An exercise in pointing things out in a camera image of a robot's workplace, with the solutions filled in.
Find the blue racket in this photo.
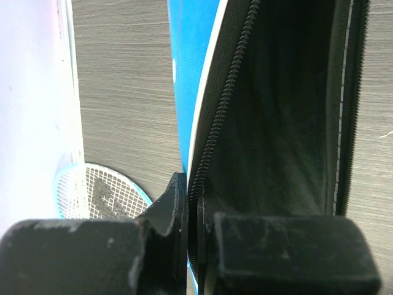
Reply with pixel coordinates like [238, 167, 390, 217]
[53, 163, 152, 219]

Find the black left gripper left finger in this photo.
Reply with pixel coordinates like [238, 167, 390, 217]
[1, 173, 188, 294]

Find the blue sport racket bag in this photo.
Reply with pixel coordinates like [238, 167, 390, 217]
[167, 1, 369, 294]

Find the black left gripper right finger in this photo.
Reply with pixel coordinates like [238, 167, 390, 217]
[197, 198, 381, 294]

